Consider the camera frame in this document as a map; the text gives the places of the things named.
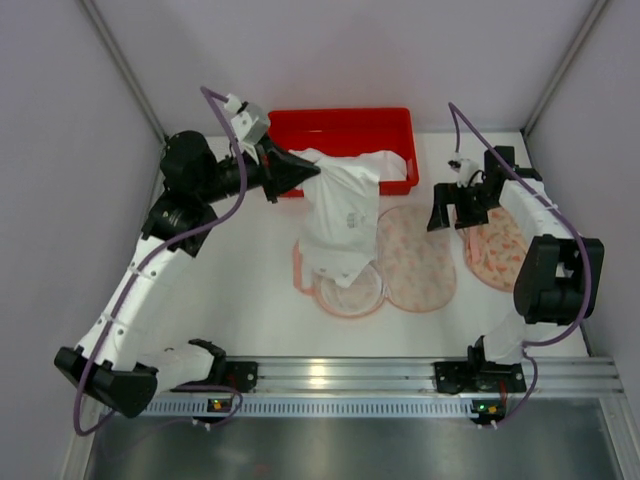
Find white bra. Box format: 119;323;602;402
292;148;407;288

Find pink floral laundry bag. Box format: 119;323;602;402
460;207;528;292
293;205;456;318

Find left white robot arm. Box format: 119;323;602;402
54;130;320;418

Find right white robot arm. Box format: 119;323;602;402
427;146;605;381

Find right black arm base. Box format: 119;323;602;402
433;360;527;395

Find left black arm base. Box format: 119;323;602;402
172;360;259;393

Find red plastic bin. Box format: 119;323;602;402
268;107;420;196

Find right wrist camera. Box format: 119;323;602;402
448;155;485;188

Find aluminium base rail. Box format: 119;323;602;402
129;357;624;425

